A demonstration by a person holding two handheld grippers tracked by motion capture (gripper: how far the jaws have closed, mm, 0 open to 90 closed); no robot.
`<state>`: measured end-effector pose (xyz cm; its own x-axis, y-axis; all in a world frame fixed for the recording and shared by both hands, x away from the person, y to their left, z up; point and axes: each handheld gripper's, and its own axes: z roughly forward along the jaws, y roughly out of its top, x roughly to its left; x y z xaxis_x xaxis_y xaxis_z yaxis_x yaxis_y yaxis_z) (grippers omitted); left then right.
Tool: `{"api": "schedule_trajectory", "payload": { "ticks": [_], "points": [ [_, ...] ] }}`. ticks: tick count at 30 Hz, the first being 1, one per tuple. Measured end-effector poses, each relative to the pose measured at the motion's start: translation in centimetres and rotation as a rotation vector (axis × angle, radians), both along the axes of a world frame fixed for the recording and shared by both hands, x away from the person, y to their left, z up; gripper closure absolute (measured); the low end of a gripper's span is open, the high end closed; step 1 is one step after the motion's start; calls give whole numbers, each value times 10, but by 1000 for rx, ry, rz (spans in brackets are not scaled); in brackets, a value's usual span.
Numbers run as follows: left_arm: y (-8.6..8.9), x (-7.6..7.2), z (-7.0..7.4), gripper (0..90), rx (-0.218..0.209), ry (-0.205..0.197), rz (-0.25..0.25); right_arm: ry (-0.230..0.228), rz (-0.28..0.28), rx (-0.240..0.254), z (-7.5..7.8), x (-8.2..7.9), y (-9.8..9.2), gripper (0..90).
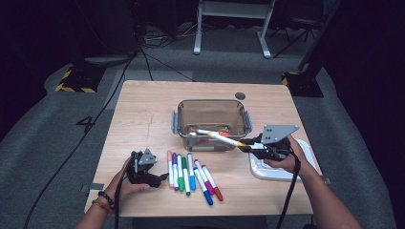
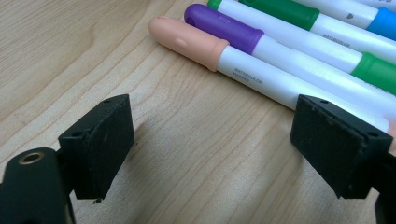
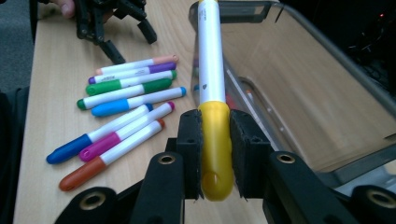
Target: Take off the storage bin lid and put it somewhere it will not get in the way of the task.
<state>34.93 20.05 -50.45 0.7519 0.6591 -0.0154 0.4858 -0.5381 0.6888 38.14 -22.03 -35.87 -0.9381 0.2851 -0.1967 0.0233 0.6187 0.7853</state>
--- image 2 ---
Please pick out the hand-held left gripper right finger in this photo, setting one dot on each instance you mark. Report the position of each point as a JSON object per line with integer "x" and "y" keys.
{"x": 339, "y": 149}

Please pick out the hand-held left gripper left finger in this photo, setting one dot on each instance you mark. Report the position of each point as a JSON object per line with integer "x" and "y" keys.
{"x": 102, "y": 146}

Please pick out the light green capped white marker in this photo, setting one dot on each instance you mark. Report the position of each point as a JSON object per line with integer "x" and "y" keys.
{"x": 376, "y": 73}

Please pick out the light blue capped white marker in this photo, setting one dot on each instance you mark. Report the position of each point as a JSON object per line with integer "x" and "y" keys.
{"x": 384, "y": 23}

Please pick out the peach capped white marker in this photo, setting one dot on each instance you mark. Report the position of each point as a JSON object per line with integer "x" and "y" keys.
{"x": 186, "y": 40}

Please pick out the dark green capped white marker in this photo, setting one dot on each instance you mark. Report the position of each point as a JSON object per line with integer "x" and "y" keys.
{"x": 280, "y": 12}

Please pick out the purple capped white marker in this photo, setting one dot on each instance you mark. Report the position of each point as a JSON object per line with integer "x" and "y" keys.
{"x": 224, "y": 28}

